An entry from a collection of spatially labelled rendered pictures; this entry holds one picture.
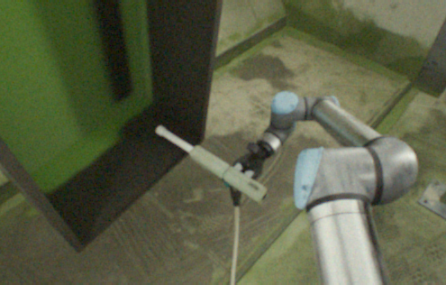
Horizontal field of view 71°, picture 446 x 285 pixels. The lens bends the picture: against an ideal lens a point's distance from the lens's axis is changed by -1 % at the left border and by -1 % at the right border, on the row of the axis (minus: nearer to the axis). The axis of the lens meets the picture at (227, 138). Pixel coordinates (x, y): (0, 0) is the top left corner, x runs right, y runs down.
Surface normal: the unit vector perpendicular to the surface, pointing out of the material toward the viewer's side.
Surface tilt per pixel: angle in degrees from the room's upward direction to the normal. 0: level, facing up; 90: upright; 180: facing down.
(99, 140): 12
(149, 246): 0
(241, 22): 57
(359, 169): 24
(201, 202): 0
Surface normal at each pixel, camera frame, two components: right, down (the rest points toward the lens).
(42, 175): 0.14, -0.57
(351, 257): -0.26, -0.55
